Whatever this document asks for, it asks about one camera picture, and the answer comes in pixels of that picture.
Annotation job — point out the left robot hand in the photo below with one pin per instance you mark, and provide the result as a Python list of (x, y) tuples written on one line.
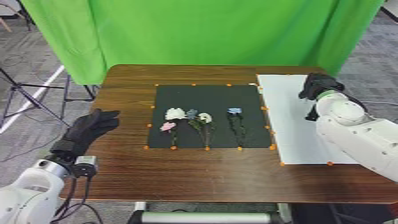
[(86, 131)]

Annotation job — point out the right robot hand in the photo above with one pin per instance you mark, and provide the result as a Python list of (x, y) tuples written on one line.
[(320, 83)]

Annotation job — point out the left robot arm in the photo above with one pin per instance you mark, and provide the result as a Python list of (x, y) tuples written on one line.
[(36, 193)]

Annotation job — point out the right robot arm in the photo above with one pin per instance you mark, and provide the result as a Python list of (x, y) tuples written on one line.
[(361, 133)]

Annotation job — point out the white sheet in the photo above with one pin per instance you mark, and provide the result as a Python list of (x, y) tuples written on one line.
[(295, 126)]

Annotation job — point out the pink flower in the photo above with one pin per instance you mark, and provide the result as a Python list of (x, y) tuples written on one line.
[(167, 126)]

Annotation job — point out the black tripod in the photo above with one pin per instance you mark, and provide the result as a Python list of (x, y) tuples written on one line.
[(27, 96)]

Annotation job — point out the white flower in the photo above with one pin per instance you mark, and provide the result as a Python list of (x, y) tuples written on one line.
[(205, 118), (175, 114)]

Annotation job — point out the blue flower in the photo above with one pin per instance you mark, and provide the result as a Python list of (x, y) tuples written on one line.
[(235, 110)]

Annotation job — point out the grey-blue flower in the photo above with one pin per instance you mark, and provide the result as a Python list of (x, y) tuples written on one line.
[(192, 114)]

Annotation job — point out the dark mat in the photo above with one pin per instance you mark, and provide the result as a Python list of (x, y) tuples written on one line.
[(206, 100)]

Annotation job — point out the pale grey bar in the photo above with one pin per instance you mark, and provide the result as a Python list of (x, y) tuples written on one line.
[(206, 218)]

